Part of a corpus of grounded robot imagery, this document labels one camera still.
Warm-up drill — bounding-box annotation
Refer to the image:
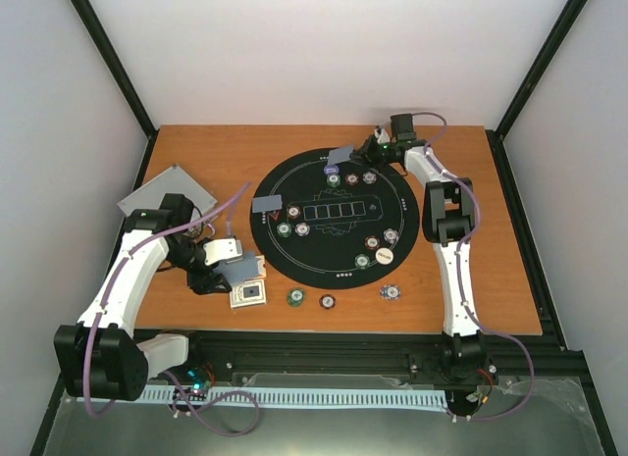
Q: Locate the orange chip top seat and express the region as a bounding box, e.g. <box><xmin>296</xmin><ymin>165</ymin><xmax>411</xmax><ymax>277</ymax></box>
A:
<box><xmin>345</xmin><ymin>174</ymin><xmax>359</xmax><ymax>185</ymax></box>

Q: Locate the orange chip seat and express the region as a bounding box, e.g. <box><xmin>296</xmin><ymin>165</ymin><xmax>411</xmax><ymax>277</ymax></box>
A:
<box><xmin>345</xmin><ymin>174</ymin><xmax>359</xmax><ymax>185</ymax></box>
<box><xmin>365</xmin><ymin>236</ymin><xmax>380</xmax><ymax>250</ymax></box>

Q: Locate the blue backed card deck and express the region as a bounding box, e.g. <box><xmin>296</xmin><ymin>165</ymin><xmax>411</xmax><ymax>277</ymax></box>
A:
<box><xmin>216</xmin><ymin>252</ymin><xmax>259</xmax><ymax>285</ymax></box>

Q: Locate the green chip top seat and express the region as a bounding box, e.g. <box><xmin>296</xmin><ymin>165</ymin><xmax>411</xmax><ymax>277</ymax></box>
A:
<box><xmin>327</xmin><ymin>174</ymin><xmax>340</xmax><ymax>187</ymax></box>

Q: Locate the green chip seat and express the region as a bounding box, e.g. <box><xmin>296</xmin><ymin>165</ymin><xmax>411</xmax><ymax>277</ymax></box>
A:
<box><xmin>354</xmin><ymin>254</ymin><xmax>370</xmax><ymax>270</ymax></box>
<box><xmin>327</xmin><ymin>174</ymin><xmax>340</xmax><ymax>187</ymax></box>
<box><xmin>277</xmin><ymin>223</ymin><xmax>292</xmax><ymax>237</ymax></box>

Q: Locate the green poker chip stack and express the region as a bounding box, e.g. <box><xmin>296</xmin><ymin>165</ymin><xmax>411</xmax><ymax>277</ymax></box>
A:
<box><xmin>287</xmin><ymin>287</ymin><xmax>306</xmax><ymax>307</ymax></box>

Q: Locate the dealt blue backed card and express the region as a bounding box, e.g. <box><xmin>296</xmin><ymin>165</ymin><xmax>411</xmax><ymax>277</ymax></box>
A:
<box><xmin>251</xmin><ymin>194</ymin><xmax>283</xmax><ymax>214</ymax></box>

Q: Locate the orange poker chip stack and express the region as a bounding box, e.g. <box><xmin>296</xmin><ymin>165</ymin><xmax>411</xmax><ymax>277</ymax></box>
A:
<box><xmin>319</xmin><ymin>294</ymin><xmax>337</xmax><ymax>310</ymax></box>

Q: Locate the blue poker chip stack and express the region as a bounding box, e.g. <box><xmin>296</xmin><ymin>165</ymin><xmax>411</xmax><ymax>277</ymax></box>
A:
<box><xmin>380</xmin><ymin>284</ymin><xmax>401</xmax><ymax>301</ymax></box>

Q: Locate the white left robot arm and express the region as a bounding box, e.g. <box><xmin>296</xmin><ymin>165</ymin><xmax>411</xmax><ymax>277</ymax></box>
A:
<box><xmin>53</xmin><ymin>193</ymin><xmax>242</xmax><ymax>401</ymax></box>

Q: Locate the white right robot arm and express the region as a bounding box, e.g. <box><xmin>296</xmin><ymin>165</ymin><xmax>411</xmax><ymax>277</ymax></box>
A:
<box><xmin>351</xmin><ymin>128</ymin><xmax>487</xmax><ymax>382</ymax></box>

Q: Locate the purple blind button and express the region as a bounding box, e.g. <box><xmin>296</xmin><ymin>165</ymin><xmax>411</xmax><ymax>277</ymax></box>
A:
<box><xmin>324</xmin><ymin>165</ymin><xmax>340</xmax><ymax>177</ymax></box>

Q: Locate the black round poker mat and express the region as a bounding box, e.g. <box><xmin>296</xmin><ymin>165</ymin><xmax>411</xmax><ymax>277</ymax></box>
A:
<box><xmin>249</xmin><ymin>149</ymin><xmax>420</xmax><ymax>289</ymax></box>

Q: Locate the white dealer button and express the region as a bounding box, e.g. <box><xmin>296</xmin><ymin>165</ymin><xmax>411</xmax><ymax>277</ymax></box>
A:
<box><xmin>375</xmin><ymin>247</ymin><xmax>394</xmax><ymax>265</ymax></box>

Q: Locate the metal front tray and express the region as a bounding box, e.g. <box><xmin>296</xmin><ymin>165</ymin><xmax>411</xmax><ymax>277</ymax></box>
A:
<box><xmin>37</xmin><ymin>375</ymin><xmax>614</xmax><ymax>455</ymax></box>

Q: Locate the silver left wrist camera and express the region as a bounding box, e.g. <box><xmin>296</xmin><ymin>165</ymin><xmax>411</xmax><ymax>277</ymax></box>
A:
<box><xmin>203</xmin><ymin>237</ymin><xmax>243</xmax><ymax>266</ymax></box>

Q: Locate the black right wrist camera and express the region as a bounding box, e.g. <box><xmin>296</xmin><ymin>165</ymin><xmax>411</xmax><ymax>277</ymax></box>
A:
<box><xmin>374</xmin><ymin>114</ymin><xmax>417</xmax><ymax>145</ymax></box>

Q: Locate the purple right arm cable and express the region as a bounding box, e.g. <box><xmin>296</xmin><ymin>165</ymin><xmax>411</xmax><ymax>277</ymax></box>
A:
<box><xmin>409</xmin><ymin>110</ymin><xmax>536</xmax><ymax>424</ymax></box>

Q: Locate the black right frame rail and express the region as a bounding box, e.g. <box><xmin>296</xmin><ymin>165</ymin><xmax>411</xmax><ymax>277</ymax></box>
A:
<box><xmin>486</xmin><ymin>129</ymin><xmax>566</xmax><ymax>349</ymax></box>

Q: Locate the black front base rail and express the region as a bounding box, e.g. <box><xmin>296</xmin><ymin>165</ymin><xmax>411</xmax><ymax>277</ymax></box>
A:
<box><xmin>172</xmin><ymin>331</ymin><xmax>593</xmax><ymax>389</ymax></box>

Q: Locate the light blue cable duct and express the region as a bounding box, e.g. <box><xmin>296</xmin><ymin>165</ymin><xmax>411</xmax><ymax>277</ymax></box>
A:
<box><xmin>136</xmin><ymin>385</ymin><xmax>449</xmax><ymax>411</ymax></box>

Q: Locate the black left rear frame post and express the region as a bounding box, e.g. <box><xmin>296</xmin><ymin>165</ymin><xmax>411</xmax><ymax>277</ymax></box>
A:
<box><xmin>70</xmin><ymin>0</ymin><xmax>158</xmax><ymax>139</ymax></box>

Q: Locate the black frame post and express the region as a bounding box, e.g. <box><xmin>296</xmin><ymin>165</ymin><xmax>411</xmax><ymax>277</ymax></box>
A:
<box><xmin>495</xmin><ymin>0</ymin><xmax>589</xmax><ymax>142</ymax></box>
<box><xmin>70</xmin><ymin>0</ymin><xmax>158</xmax><ymax>139</ymax></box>

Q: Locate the black right rear frame post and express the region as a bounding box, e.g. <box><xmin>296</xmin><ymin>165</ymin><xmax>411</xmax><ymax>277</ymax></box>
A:
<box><xmin>495</xmin><ymin>0</ymin><xmax>589</xmax><ymax>142</ymax></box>

